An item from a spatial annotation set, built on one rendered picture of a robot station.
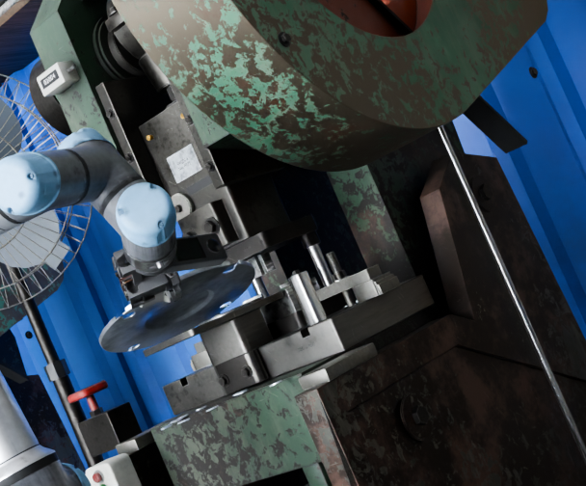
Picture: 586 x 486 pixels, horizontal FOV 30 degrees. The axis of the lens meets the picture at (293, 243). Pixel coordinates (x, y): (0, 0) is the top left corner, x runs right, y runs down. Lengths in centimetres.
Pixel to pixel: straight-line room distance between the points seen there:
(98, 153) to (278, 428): 60
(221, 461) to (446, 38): 83
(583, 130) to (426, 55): 109
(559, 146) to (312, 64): 144
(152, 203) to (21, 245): 132
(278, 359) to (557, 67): 131
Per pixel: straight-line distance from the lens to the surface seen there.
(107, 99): 211
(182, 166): 205
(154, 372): 405
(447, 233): 213
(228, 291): 194
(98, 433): 214
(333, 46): 169
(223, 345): 196
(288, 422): 184
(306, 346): 188
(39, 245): 274
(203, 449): 199
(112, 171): 150
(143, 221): 144
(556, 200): 300
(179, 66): 165
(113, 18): 211
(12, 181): 139
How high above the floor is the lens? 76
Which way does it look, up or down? 3 degrees up
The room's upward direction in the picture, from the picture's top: 24 degrees counter-clockwise
